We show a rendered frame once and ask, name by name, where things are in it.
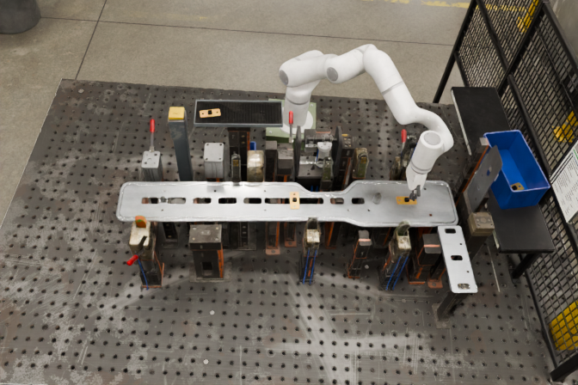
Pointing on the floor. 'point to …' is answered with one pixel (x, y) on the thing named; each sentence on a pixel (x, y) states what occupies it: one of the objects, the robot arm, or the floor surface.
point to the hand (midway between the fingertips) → (410, 188)
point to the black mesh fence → (526, 114)
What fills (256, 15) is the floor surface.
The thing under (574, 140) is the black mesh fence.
